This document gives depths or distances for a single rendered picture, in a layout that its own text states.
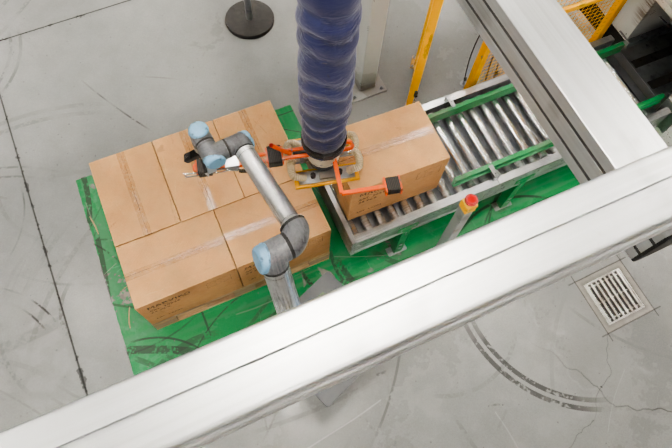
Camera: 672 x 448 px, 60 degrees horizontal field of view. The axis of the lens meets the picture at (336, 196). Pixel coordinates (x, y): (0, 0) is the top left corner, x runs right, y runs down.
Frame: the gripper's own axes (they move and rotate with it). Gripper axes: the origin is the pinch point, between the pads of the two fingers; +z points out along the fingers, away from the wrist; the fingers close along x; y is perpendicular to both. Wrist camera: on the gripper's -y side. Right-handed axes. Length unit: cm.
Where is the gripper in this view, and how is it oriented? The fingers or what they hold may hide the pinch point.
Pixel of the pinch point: (206, 167)
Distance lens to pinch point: 298.9
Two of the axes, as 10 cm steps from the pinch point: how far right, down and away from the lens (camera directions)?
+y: 9.9, -1.4, 1.1
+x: -1.7, -9.0, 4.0
